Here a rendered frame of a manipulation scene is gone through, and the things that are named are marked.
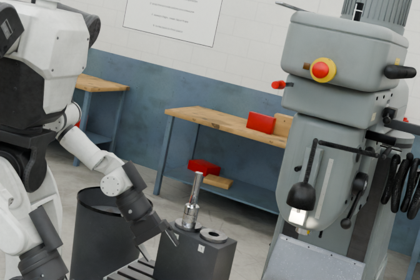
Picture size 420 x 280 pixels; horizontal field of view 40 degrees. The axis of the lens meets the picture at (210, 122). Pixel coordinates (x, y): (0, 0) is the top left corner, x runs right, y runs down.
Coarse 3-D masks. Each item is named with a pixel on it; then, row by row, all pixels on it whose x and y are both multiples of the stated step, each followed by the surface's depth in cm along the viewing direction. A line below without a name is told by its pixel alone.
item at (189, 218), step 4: (184, 208) 188; (184, 212) 188; (188, 212) 187; (192, 212) 187; (196, 212) 188; (184, 216) 188; (188, 216) 187; (192, 216) 187; (196, 216) 188; (184, 220) 188; (188, 220) 187; (192, 220) 187; (196, 220) 189; (188, 224) 187; (192, 224) 188
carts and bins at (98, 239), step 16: (80, 192) 361; (96, 192) 376; (80, 208) 345; (96, 208) 372; (112, 208) 378; (80, 224) 346; (96, 224) 339; (112, 224) 338; (128, 224) 341; (80, 240) 347; (96, 240) 340; (112, 240) 340; (128, 240) 345; (80, 256) 347; (96, 256) 343; (112, 256) 344; (128, 256) 349; (80, 272) 349; (96, 272) 345
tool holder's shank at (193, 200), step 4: (196, 172) 186; (200, 172) 187; (196, 176) 186; (200, 176) 186; (196, 180) 186; (200, 180) 186; (196, 184) 186; (200, 184) 187; (192, 188) 187; (196, 188) 187; (192, 192) 187; (196, 192) 187; (192, 196) 187; (196, 196) 187; (192, 200) 187; (196, 200) 187; (192, 204) 188
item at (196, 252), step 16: (176, 224) 188; (160, 240) 189; (192, 240) 182; (208, 240) 181; (224, 240) 182; (160, 256) 189; (176, 256) 186; (192, 256) 182; (208, 256) 179; (224, 256) 182; (160, 272) 189; (176, 272) 186; (192, 272) 182; (208, 272) 179; (224, 272) 185
